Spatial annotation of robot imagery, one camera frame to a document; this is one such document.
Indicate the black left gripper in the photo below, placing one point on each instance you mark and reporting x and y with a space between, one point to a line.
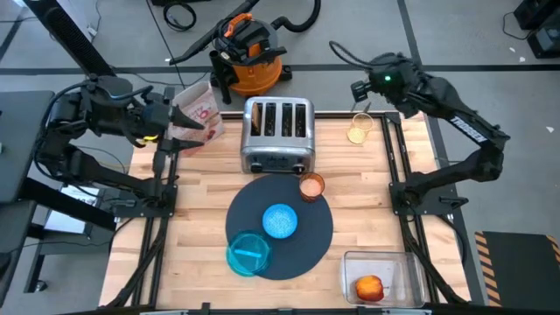
153 120

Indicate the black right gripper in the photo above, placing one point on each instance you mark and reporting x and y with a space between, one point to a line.
398 87

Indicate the orange patterned bowl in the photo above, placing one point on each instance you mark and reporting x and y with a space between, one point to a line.
280 221

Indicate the red yellow apple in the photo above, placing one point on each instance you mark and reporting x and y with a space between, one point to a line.
369 289

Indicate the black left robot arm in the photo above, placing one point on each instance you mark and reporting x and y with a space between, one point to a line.
109 179

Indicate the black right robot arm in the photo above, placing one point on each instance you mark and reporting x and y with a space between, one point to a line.
437 98

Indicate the orange black shop vacuum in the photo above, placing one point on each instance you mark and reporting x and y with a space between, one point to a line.
256 74

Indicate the black vacuum wand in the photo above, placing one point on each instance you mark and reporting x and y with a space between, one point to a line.
205 38

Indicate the stainless steel four-slot toaster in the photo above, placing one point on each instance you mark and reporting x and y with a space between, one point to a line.
280 151

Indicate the orange drinking glass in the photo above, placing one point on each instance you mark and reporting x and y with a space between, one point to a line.
311 187

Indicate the white paper sheet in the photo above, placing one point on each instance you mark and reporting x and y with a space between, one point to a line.
65 221

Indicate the black equipment boxes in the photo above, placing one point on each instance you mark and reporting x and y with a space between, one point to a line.
544 39

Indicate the dark grey desk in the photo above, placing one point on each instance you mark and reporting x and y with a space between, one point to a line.
22 140

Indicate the dark round woven placemat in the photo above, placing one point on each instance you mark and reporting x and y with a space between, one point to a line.
302 249

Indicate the clear plastic container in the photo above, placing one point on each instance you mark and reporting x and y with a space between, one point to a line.
402 271

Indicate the black hazard-striped floor mat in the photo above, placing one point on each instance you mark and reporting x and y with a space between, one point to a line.
516 267

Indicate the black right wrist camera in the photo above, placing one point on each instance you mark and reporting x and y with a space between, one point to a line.
359 91

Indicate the black aluminium table frame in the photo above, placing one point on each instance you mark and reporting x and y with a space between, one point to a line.
389 144

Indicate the black padded post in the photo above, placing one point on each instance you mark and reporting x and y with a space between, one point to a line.
70 35

